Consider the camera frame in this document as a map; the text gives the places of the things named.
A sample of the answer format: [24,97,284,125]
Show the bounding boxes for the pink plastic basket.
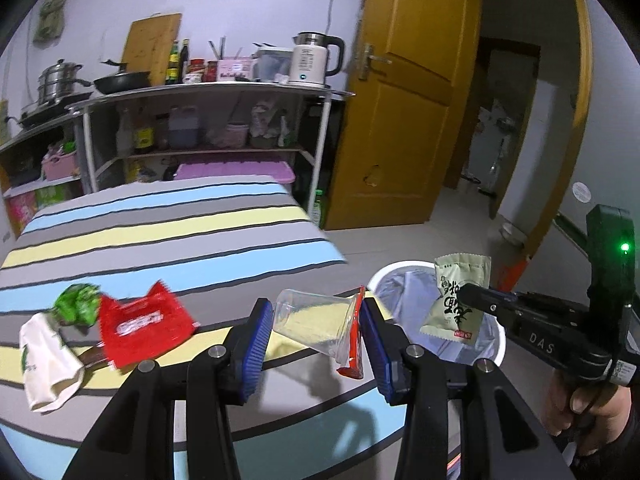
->
[41,152,78,181]

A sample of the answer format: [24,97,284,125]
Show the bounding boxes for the metal door handle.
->
[356,42,393,81]

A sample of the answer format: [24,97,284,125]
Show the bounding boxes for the person's right forearm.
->
[565,410,640,480]

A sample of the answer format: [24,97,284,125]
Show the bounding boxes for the low side shelf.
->
[0,110,86,241]

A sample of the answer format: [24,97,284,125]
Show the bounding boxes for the white crumpled wrapper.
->
[19,311,86,413]

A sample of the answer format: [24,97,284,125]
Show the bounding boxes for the white round waste bin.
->
[367,260,507,366]

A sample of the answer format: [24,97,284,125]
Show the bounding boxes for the green soda bottle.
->
[312,189,328,231]

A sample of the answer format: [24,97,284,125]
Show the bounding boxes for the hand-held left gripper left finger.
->
[60,298,275,480]

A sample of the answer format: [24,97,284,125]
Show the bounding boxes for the yellow door frame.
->
[440,0,593,261]

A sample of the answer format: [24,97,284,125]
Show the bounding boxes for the dark soy sauce bottle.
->
[132,110,155,155]

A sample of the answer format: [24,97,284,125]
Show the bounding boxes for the white plastic bottle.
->
[116,110,132,157]

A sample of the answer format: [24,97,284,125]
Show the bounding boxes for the white floor bowl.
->
[500,224,528,247]

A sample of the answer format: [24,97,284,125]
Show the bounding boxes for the green crumpled wrapper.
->
[52,283,103,328]

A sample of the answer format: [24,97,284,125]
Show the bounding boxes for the grey refrigerator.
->
[530,0,640,286]

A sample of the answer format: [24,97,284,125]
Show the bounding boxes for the green hanging cloth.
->
[32,0,71,43]

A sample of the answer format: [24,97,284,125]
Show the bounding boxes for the white metal shelf unit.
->
[67,82,357,228]

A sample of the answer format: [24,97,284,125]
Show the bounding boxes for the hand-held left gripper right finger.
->
[360,299,576,480]

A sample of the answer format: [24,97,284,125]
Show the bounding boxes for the red plastic item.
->
[495,257,528,291]

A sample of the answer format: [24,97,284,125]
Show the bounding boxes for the pink utensil holder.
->
[216,57,255,82]

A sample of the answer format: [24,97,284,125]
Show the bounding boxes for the white appliance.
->
[475,105,516,196]

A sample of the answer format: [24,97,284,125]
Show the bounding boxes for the white electric kettle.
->
[291,31,347,87]

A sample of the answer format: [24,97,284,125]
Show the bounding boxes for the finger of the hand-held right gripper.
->
[457,282,526,322]

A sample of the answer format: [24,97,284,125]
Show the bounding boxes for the pink plastic tub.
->
[222,122,251,148]

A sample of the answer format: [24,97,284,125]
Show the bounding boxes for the black induction cooker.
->
[5,92,93,128]

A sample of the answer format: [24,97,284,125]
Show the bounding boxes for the wooden cutting board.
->
[121,12,182,86]

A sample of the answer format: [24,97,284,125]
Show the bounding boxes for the yellow wooden door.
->
[320,0,483,231]

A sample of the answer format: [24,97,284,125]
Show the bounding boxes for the red snack packet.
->
[97,281,197,370]

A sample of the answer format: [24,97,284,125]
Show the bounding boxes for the slim red packet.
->
[336,286,367,380]

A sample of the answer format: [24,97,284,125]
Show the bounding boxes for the person's right hand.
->
[542,370,636,441]

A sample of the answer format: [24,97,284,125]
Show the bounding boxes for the pink green packages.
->
[5,185,83,233]

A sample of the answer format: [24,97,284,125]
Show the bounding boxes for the white plastic bags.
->
[250,100,283,138]

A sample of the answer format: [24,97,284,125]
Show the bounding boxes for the striped tablecloth table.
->
[0,175,406,480]

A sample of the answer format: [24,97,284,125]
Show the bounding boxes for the dark brown wrapper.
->
[75,342,108,367]

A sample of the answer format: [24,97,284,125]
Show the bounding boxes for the pale green tea packet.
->
[419,253,492,346]

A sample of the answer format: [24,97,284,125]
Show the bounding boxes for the black frying pan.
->
[92,59,152,95]

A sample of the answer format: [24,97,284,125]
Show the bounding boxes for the dark liquid jug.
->
[167,105,202,150]

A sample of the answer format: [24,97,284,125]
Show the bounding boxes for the clear plastic cup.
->
[272,288,363,366]

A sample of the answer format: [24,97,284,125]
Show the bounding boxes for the green bottle yellow label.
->
[166,40,181,85]

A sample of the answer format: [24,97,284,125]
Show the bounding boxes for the steel steamer pot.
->
[35,59,93,106]

